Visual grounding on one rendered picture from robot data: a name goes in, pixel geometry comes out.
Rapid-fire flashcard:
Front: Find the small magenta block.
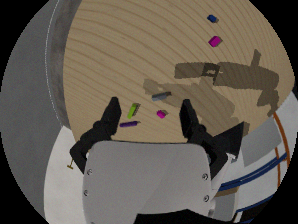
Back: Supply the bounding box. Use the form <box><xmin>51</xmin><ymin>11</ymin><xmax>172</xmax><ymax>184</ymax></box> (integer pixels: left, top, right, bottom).
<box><xmin>208</xmin><ymin>36</ymin><xmax>221</xmax><ymax>47</ymax></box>

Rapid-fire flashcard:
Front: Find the short magenta rod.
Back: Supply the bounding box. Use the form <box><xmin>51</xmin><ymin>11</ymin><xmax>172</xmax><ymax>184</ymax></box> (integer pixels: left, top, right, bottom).
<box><xmin>157</xmin><ymin>110</ymin><xmax>165</xmax><ymax>119</ymax></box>

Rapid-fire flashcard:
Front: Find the lime green rod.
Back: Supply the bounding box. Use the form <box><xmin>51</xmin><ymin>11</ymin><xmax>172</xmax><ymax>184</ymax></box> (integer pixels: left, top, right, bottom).
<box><xmin>127</xmin><ymin>104</ymin><xmax>136</xmax><ymax>119</ymax></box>

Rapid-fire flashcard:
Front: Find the purple rod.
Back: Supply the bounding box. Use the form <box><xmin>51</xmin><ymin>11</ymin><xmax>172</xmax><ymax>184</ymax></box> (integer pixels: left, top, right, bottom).
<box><xmin>119</xmin><ymin>121</ymin><xmax>137</xmax><ymax>127</ymax></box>

